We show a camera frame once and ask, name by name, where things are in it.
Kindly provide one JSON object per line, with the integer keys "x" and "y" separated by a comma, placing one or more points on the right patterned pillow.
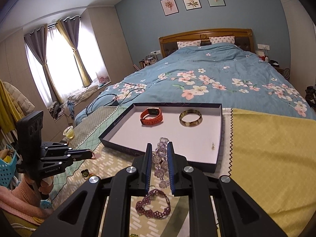
{"x": 222, "y": 39}

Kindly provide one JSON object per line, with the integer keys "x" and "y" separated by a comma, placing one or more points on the left hand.
{"x": 45, "y": 187}

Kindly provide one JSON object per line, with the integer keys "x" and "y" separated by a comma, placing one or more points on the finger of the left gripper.
{"x": 66, "y": 155}
{"x": 54, "y": 147}

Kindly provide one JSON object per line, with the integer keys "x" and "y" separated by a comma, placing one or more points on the grey yellow curtain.
{"x": 37, "y": 43}
{"x": 69, "y": 29}

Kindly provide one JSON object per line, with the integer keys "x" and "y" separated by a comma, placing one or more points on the white flower picture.
{"x": 192, "y": 4}

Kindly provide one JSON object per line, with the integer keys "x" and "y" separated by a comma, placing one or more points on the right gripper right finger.
{"x": 217, "y": 206}

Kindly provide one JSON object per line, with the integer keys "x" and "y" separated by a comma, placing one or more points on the wooden headboard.
{"x": 243, "y": 39}

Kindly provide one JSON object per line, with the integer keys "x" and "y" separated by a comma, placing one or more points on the clothes pile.
{"x": 310, "y": 96}

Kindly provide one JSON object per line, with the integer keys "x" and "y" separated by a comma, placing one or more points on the pink left sleeve forearm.
{"x": 23, "y": 203}

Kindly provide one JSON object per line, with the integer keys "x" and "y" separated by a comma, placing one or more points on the blue floral duvet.
{"x": 220, "y": 73}

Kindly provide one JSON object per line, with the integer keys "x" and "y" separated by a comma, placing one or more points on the pink flower picture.
{"x": 169, "y": 7}

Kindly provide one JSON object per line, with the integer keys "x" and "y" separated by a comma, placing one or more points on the small yellow jelly cup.
{"x": 69, "y": 132}

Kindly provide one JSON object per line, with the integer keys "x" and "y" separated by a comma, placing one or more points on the tortoiseshell bangle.
{"x": 190, "y": 118}

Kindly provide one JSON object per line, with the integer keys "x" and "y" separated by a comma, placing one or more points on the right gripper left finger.
{"x": 101, "y": 206}

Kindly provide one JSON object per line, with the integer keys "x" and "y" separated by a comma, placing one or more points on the right grey yellow curtain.
{"x": 69, "y": 29}

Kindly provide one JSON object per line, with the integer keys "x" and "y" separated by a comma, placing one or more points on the dark blue tray box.
{"x": 199, "y": 144}

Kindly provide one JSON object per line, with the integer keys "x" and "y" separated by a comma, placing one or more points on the orange smart watch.
{"x": 151, "y": 116}

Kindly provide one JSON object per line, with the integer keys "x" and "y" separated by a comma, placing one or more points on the blue plastic basket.
{"x": 8, "y": 165}

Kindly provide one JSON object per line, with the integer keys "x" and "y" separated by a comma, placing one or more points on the window seat bedding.
{"x": 83, "y": 94}

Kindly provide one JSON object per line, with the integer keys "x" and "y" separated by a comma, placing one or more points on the patterned pillow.
{"x": 222, "y": 39}
{"x": 183, "y": 44}

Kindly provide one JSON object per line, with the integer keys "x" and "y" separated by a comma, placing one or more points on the left grey yellow curtain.
{"x": 37, "y": 43}

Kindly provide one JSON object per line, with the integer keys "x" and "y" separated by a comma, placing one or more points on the left patterned pillow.
{"x": 183, "y": 44}

